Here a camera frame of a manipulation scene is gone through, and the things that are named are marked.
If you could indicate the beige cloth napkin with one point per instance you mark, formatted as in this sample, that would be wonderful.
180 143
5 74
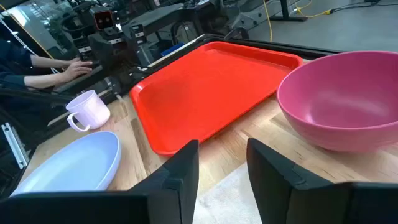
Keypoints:
227 199

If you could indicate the black table leg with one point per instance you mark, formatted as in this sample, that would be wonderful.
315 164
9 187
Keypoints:
284 9

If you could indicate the black arched frame bracket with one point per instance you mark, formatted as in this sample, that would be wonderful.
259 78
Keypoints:
236 32

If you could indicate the person's hand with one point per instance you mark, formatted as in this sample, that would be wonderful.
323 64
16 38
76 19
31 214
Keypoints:
73 61
76 71

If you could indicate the light pink plastic mug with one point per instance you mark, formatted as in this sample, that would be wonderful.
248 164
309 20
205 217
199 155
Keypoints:
90 109

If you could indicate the red plastic tray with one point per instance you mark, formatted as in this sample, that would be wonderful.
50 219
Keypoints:
211 93

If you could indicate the lilac plastic plate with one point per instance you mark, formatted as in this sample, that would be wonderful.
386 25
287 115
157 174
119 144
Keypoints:
71 165

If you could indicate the pink plastic bowl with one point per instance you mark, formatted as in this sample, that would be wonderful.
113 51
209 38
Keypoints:
342 102

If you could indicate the silver metal bracket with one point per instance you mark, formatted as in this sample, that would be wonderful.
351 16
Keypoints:
15 146

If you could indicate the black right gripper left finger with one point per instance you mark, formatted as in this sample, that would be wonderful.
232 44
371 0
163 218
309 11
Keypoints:
168 199

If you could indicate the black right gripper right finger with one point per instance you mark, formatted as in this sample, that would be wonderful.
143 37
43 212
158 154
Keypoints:
280 193

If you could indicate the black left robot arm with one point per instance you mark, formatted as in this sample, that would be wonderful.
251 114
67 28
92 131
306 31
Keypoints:
140 34

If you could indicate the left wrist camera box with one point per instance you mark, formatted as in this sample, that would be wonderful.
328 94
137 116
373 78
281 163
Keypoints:
102 19

